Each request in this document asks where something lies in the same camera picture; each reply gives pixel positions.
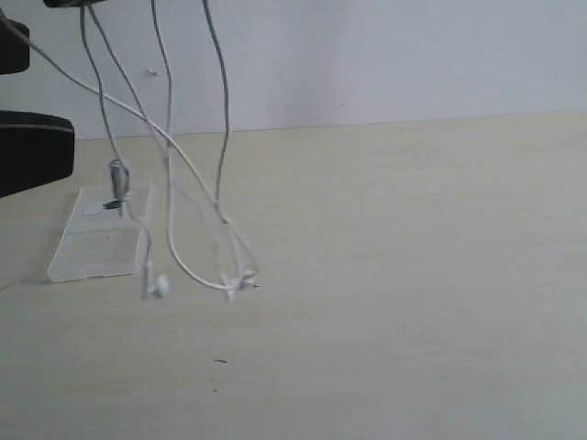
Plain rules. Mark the white wired earphones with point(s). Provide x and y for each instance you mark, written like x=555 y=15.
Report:
x=246 y=264

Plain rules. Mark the clear plastic storage box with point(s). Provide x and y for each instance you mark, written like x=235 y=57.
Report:
x=97 y=242

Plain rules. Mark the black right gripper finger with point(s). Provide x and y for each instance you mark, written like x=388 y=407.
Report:
x=70 y=3

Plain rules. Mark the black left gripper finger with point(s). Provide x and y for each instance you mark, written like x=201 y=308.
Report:
x=14 y=53
x=36 y=149

